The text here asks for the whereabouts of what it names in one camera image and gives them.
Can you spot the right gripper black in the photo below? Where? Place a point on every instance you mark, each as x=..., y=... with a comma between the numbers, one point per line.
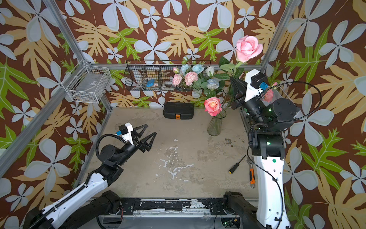
x=240, y=103

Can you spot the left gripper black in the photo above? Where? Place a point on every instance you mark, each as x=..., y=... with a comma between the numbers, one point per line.
x=137, y=144

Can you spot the pink peony spray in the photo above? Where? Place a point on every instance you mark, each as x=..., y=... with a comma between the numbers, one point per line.
x=269, y=93

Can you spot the large pink rose stem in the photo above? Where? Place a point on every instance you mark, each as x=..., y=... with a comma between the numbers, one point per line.
x=247, y=48

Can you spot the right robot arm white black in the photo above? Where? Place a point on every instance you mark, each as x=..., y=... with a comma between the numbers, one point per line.
x=264, y=123

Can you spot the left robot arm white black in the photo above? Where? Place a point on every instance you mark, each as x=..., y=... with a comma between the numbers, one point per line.
x=113, y=150

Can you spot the clear glass vase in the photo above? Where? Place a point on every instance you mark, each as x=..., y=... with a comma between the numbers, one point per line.
x=215, y=125

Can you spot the mixed pastel flower bouquet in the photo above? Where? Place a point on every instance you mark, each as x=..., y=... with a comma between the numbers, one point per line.
x=202, y=80

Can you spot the black tool case orange latch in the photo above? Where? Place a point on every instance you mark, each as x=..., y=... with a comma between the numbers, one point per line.
x=178, y=111

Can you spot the blue object in basket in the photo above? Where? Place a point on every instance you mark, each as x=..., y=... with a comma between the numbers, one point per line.
x=150, y=83

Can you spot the tape roll in basket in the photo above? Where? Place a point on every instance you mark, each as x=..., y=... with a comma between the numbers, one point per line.
x=167, y=84

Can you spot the black yellow screwdriver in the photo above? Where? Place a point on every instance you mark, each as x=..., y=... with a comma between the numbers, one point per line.
x=236, y=165

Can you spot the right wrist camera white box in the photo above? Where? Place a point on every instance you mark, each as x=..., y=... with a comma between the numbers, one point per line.
x=257, y=82

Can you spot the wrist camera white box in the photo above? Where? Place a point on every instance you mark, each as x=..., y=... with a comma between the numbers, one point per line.
x=257, y=82
x=125, y=133

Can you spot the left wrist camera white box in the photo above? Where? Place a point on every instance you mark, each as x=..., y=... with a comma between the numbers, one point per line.
x=125, y=133

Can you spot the aluminium frame corner post left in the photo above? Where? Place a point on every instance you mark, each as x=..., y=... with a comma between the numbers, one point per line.
x=67, y=33

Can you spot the aluminium frame corner post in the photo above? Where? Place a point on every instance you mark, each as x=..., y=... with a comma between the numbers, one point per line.
x=280, y=30
x=67, y=33

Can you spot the black wire basket back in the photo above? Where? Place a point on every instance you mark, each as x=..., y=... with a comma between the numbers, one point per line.
x=137, y=76

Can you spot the white wire basket left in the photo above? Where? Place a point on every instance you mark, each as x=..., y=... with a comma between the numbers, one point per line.
x=86, y=82

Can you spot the aluminium frame corner post right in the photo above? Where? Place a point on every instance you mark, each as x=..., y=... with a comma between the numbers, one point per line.
x=280, y=30

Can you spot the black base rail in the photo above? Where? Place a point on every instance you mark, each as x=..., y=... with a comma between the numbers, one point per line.
x=129, y=206

